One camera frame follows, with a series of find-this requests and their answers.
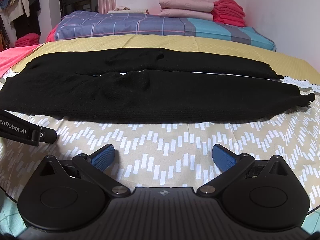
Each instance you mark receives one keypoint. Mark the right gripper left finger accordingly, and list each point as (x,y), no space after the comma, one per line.
(93,166)

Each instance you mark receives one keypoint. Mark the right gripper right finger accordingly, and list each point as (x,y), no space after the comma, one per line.
(233,168)

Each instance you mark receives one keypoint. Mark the black knit pants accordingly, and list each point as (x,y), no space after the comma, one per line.
(150,85)

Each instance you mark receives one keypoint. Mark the yellow patterned bed sheet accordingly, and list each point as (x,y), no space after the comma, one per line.
(175,154)

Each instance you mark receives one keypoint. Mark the pink bed blanket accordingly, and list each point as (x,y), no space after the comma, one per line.
(12,56)

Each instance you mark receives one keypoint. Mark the red clothes pile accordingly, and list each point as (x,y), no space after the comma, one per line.
(28,40)

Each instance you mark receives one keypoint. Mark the blue plaid folded quilt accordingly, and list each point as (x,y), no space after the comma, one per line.
(91,24)

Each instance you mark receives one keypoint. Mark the hanging clothes on rack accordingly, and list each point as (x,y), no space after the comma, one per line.
(20,17)

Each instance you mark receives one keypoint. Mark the red folded blanket stack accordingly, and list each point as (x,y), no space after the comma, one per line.
(228,12)

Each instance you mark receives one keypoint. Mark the pink folded blanket lower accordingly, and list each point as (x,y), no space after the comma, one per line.
(181,13)

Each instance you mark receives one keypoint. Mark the pink folded blanket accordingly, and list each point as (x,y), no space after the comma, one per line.
(181,13)
(194,5)

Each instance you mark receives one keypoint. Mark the pink folded blanket upper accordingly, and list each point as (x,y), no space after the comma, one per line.
(194,5)

